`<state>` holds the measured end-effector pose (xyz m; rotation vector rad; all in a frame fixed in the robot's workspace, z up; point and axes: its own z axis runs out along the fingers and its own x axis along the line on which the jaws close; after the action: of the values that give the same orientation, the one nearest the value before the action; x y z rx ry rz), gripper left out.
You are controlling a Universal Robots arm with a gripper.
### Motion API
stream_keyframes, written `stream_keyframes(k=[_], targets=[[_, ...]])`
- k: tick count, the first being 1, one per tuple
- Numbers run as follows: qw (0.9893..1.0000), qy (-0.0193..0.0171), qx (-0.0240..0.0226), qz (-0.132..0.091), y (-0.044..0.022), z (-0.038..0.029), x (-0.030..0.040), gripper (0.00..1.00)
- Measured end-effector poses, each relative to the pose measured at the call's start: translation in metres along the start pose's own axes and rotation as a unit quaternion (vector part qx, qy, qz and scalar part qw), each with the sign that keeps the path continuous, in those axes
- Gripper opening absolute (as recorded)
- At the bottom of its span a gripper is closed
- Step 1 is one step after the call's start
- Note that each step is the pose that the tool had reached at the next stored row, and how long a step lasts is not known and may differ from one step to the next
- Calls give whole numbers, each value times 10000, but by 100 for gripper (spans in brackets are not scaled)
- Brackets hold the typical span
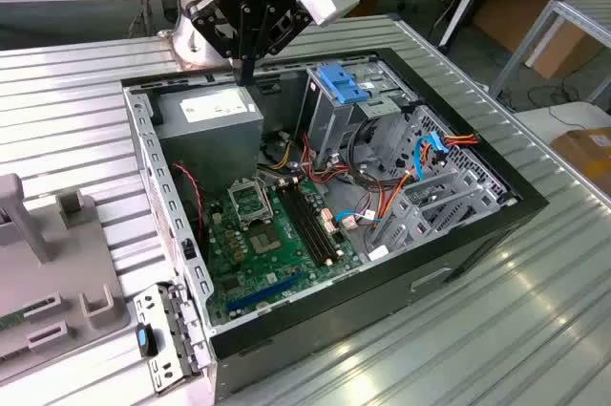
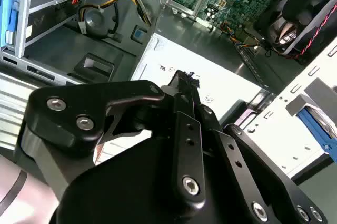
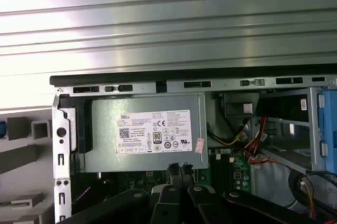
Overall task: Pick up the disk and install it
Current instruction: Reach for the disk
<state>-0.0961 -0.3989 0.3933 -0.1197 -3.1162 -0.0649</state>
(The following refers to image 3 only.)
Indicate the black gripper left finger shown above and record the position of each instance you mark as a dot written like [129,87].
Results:
[163,208]

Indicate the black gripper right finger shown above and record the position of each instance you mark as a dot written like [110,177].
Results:
[210,208]

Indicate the grey power supply unit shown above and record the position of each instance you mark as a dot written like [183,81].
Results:
[110,155]

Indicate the silver drive cage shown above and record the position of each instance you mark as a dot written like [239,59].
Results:
[313,129]

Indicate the grey parts rack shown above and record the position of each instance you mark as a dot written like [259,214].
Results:
[18,155]

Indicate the black PC case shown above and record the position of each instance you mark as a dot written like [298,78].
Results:
[184,72]

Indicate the blue plastic drive latch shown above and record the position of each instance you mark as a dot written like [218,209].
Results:
[329,129]

